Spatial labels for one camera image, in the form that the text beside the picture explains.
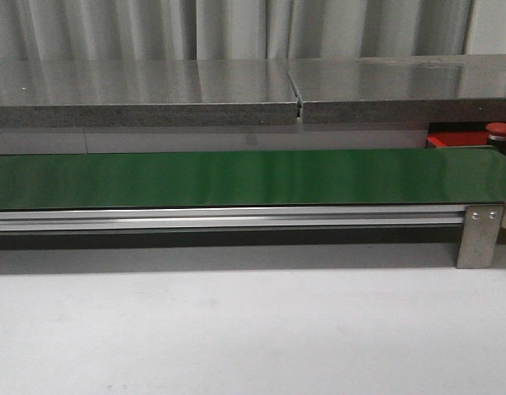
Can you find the red plastic tray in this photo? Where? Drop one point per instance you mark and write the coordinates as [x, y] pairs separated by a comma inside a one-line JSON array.
[[464, 139]]

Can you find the grey stone slab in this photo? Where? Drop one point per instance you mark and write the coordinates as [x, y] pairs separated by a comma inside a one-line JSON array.
[[418, 89], [149, 93]]

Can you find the steel conveyor support bracket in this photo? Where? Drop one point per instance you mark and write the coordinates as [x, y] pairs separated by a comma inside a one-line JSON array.
[[479, 237]]

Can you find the right grey stone slab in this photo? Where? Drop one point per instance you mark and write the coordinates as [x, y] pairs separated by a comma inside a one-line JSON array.
[[418, 89]]

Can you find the left grey stone slab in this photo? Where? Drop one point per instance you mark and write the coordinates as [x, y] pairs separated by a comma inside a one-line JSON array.
[[149, 93]]

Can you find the green conveyor belt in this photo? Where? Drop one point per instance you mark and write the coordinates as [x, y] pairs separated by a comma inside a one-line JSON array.
[[252, 178]]

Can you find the grey pleated curtain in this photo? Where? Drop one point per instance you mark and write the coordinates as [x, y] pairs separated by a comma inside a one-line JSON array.
[[142, 30]]

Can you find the aluminium conveyor side rail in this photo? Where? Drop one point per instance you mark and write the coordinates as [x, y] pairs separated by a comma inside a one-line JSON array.
[[229, 218]]

